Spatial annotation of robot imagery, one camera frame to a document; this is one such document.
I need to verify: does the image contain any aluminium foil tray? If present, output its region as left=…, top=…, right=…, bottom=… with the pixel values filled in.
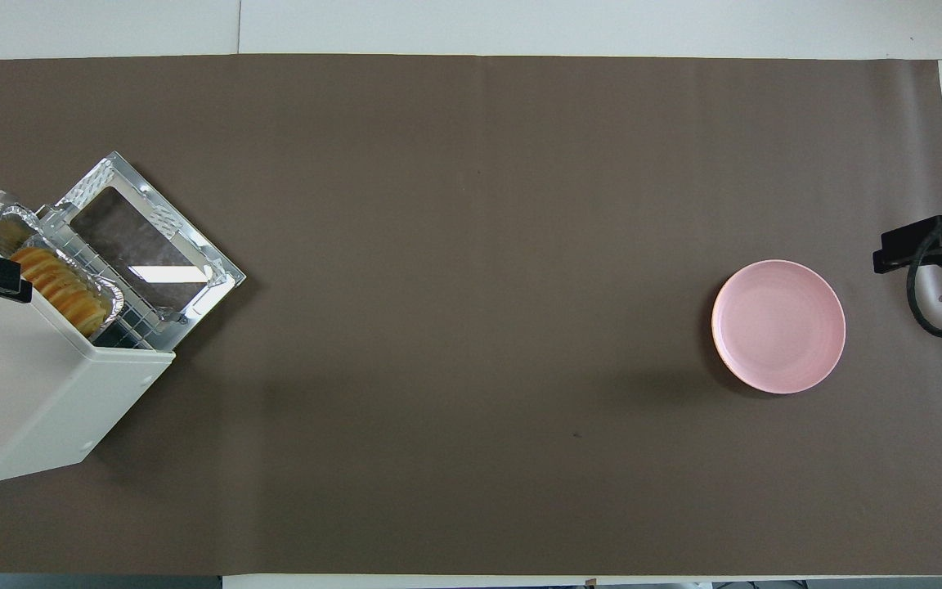
left=0, top=205, right=126, bottom=339

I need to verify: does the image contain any golden ridged bread roll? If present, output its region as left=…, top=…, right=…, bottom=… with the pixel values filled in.
left=9, top=247, right=112, bottom=337

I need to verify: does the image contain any cream toaster oven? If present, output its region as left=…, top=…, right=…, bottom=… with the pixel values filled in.
left=0, top=172, right=177, bottom=486

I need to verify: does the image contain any glass and metal oven door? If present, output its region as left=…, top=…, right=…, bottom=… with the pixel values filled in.
left=34, top=151, right=247, bottom=353

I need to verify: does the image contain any pink round plate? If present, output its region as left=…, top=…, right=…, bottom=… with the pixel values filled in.
left=711, top=259, right=846, bottom=395

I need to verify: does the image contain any brown table mat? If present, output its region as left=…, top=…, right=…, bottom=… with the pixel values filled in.
left=0, top=54, right=942, bottom=576

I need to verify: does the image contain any oven wire rack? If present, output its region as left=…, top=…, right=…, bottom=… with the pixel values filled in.
left=38, top=221, right=165, bottom=351

